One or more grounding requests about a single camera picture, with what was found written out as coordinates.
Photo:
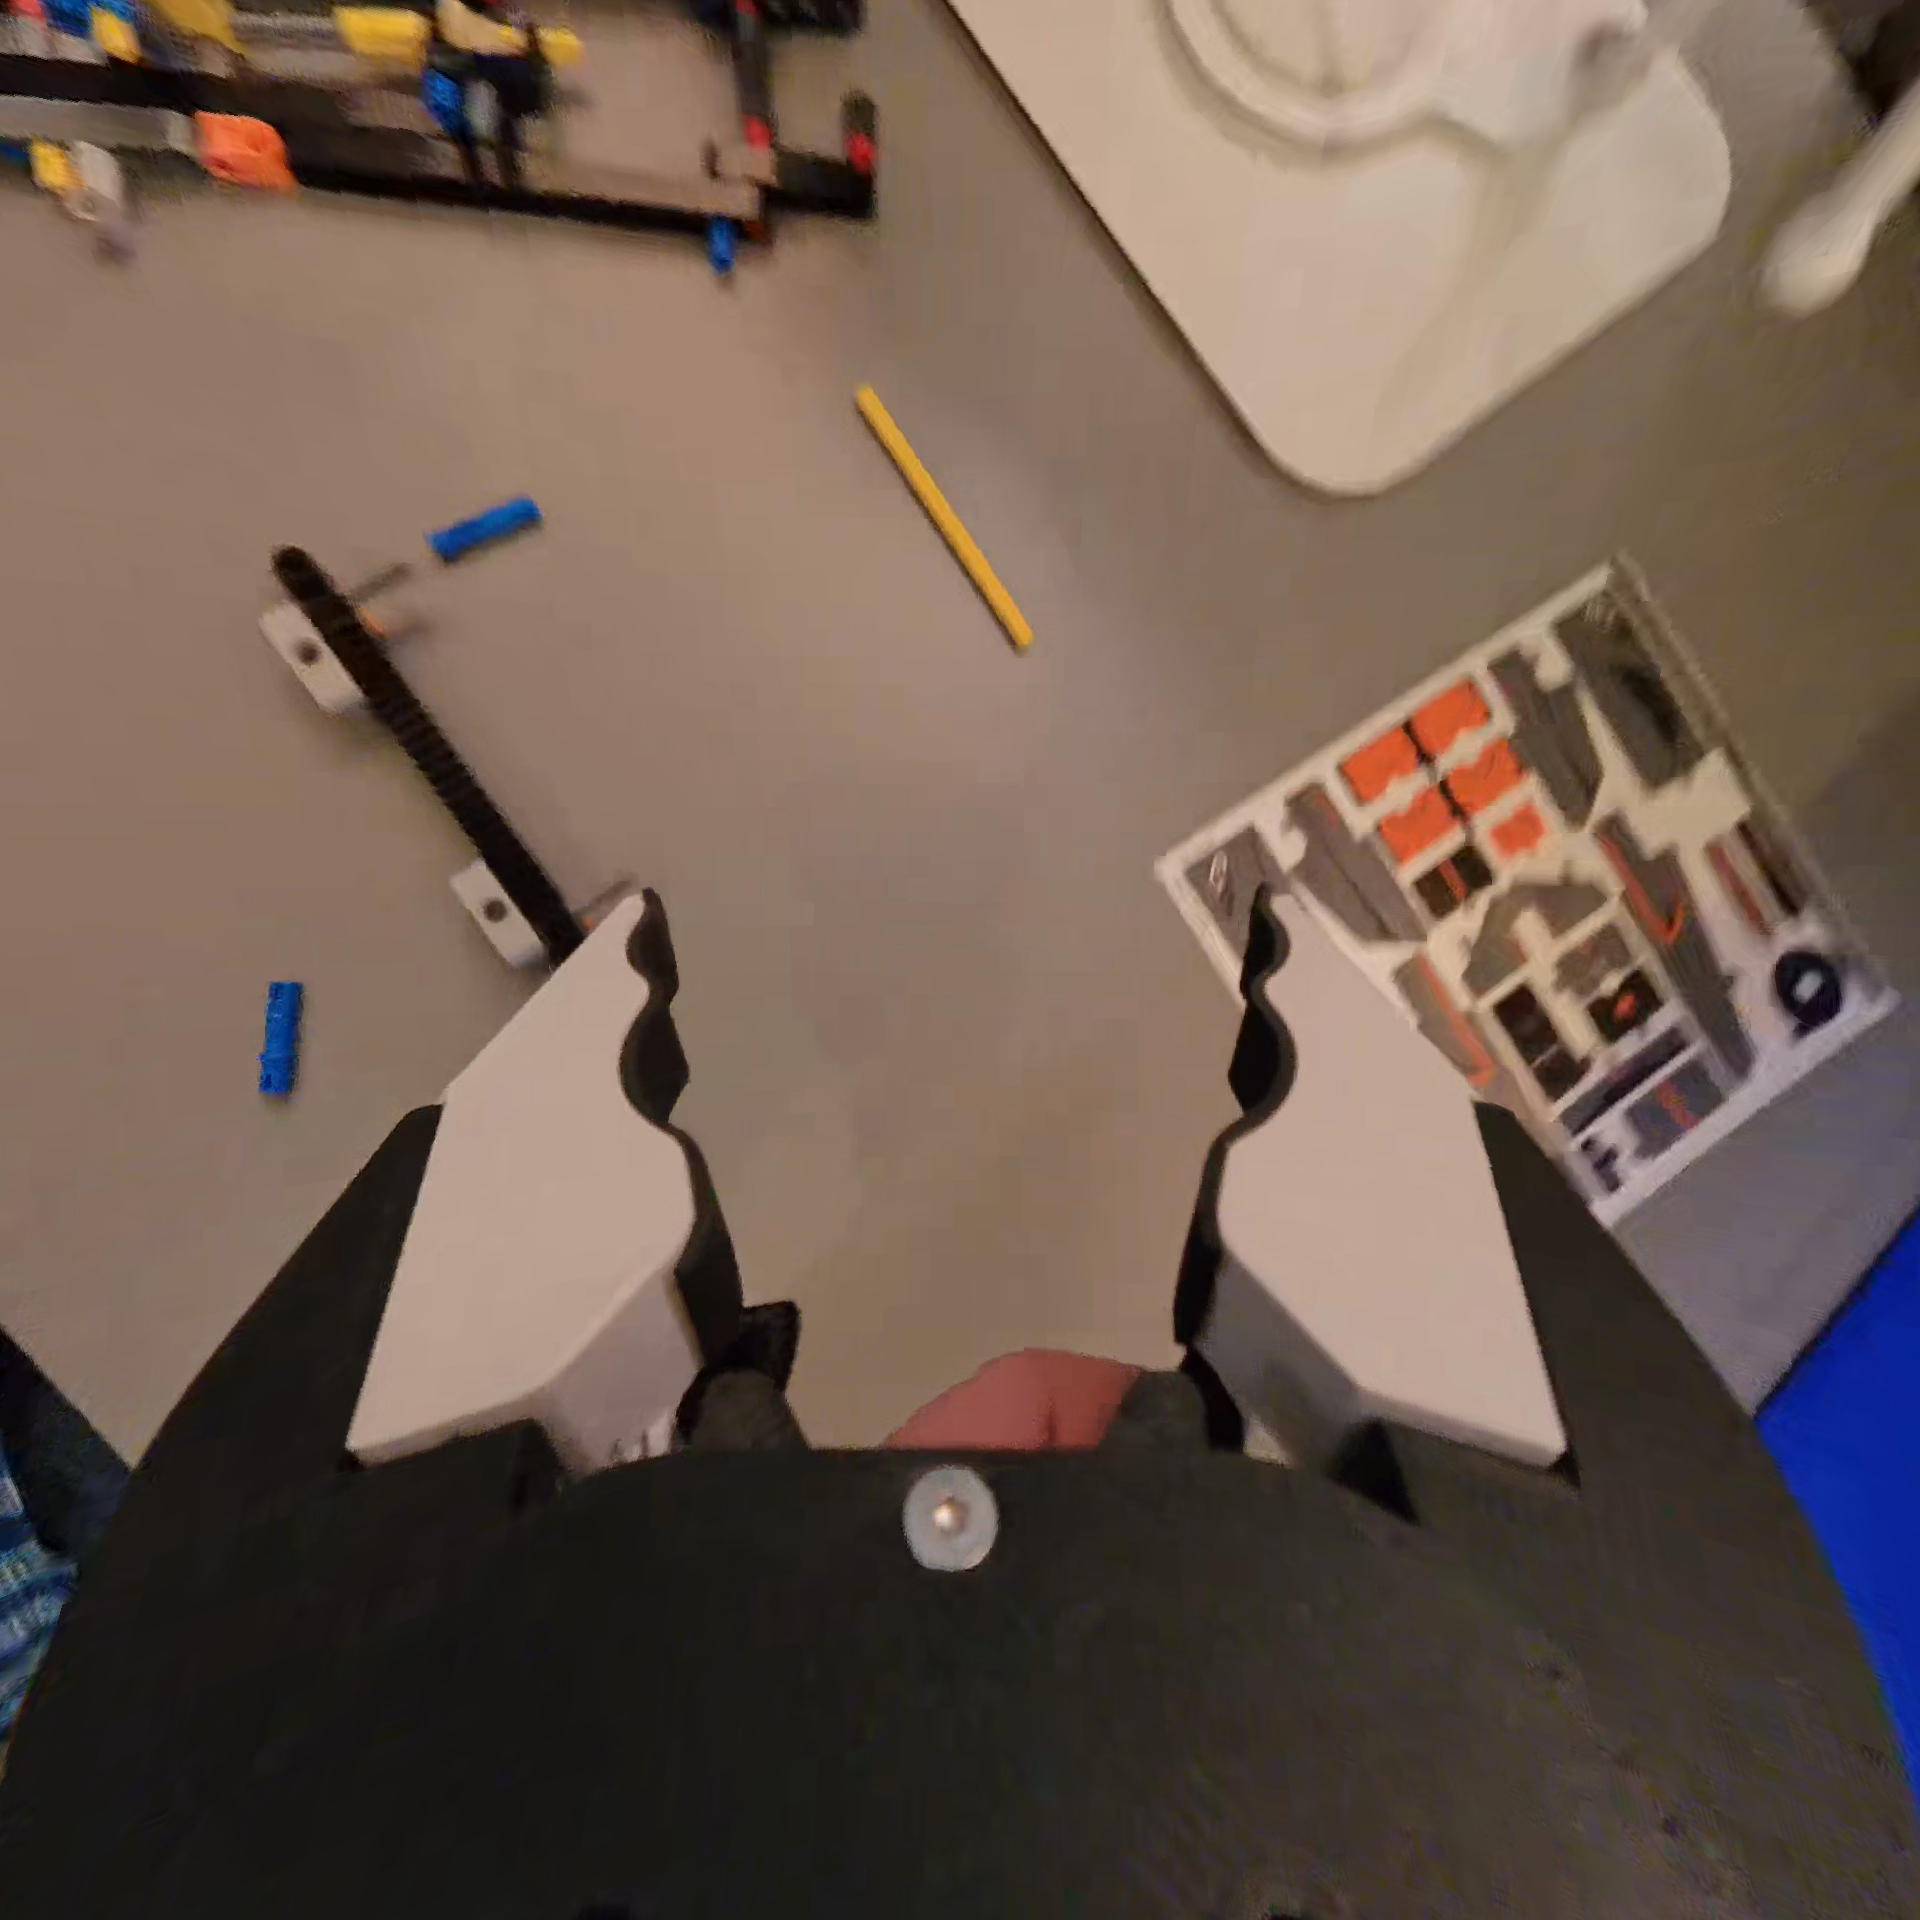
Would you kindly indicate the blue toy pin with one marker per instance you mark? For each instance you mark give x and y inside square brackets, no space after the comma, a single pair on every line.
[277,1034]
[485,535]

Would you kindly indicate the toy brick vehicle chassis assembly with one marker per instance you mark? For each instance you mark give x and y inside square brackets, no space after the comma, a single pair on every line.
[393,147]

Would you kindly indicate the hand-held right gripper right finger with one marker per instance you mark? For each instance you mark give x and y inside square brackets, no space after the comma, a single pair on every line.
[1380,1227]

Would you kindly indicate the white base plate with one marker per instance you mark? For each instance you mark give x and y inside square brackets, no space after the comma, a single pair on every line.
[1353,275]

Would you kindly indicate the yellow toy axle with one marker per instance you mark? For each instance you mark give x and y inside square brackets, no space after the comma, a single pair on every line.
[944,519]

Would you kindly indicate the blue flat object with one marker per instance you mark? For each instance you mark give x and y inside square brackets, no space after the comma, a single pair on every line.
[1857,1471]

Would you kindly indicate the clear acrylic stand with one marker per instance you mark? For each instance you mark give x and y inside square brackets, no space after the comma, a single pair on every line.
[1353,54]

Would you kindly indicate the sticker sheet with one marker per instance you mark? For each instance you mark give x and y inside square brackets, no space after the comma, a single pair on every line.
[1571,901]

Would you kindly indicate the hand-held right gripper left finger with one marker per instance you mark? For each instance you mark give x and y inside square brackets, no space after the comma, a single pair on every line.
[506,1199]

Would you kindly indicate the black toy gear rack assembly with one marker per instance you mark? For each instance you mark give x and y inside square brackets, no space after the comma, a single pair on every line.
[444,787]

